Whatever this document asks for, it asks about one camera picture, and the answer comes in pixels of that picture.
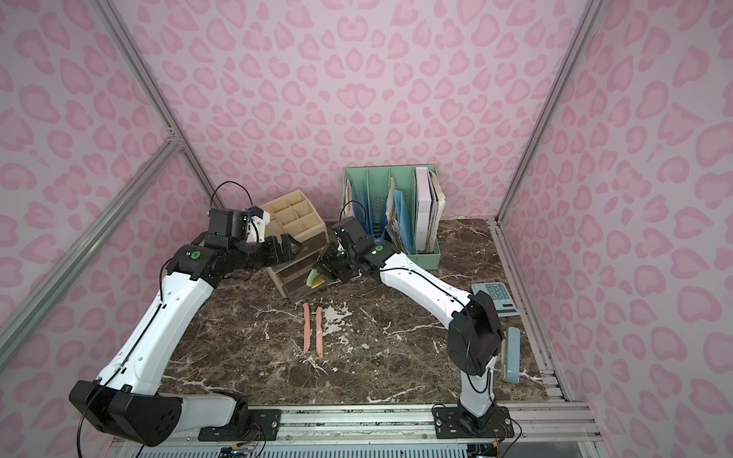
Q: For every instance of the white book in rack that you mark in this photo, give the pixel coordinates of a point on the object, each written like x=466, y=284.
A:
x=423, y=205

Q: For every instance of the beige desktop drawer organizer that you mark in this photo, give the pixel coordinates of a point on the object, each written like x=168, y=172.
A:
x=295, y=215

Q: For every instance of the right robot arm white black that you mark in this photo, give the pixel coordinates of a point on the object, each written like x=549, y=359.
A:
x=475, y=333

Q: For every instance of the aluminium front rail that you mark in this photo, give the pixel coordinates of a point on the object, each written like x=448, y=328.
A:
x=543, y=430

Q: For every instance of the green file organizer rack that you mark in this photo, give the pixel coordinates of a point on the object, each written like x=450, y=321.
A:
x=375, y=187

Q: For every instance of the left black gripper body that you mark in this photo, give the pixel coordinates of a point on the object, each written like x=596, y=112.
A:
x=280, y=249

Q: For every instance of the blue folder in rack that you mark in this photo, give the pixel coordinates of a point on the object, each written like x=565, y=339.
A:
x=404, y=222

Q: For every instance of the drawer with gold handle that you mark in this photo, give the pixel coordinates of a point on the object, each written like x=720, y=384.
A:
x=303, y=278

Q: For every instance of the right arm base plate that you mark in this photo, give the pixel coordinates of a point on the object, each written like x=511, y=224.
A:
x=455, y=422

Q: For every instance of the papers in rack left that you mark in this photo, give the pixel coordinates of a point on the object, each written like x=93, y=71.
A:
x=352, y=206

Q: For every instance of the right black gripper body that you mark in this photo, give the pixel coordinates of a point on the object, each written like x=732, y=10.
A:
x=337, y=266

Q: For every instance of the green knife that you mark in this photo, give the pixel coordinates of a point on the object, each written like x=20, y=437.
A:
x=316, y=278

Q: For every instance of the pink knife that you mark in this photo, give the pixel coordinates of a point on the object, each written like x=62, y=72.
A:
x=307, y=328
x=319, y=321

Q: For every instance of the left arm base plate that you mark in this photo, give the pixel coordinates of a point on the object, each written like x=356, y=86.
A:
x=258, y=424

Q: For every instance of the grey blue calculator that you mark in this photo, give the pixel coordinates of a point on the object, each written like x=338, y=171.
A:
x=503, y=301

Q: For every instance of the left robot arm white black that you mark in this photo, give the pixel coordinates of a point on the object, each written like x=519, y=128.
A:
x=124, y=400

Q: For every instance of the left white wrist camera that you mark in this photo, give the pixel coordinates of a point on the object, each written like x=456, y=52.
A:
x=258, y=219

